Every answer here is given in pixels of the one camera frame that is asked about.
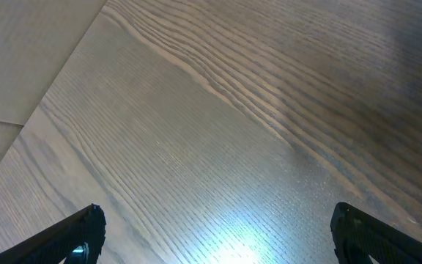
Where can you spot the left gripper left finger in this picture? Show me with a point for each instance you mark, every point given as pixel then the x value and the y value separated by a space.
pixel 78 238

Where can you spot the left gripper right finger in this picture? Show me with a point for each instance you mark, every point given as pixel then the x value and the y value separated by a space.
pixel 361 238

